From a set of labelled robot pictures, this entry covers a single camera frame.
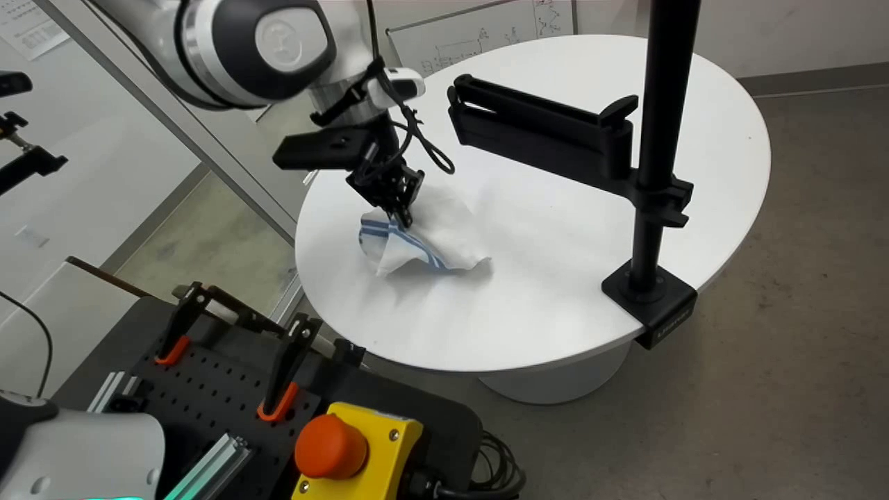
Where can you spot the short aluminium extrusion rail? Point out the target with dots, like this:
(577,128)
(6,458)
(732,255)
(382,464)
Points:
(111,391)

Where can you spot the small black mount head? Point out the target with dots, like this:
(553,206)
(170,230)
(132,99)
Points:
(11,85)

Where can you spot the white cloth with blue stripes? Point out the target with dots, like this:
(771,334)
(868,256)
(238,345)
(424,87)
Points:
(445,246)

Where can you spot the black pole stand with clamp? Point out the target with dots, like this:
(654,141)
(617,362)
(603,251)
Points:
(667,94)

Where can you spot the long aluminium extrusion rail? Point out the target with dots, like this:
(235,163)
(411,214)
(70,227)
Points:
(213,464)

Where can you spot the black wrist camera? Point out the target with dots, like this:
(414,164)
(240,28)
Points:
(322,148)

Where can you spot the grey wall baseboard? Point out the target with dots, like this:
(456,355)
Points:
(816,80)

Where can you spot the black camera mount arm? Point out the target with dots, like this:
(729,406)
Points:
(31,164)

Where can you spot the black perforated board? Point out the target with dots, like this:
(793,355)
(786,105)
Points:
(222,391)

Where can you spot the white paper sign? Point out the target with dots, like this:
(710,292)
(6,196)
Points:
(29,28)

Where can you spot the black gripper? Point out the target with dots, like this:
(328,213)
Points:
(389,177)

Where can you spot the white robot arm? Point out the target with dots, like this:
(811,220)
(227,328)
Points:
(231,45)

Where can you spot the yellow emergency stop red button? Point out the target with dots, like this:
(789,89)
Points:
(389,446)

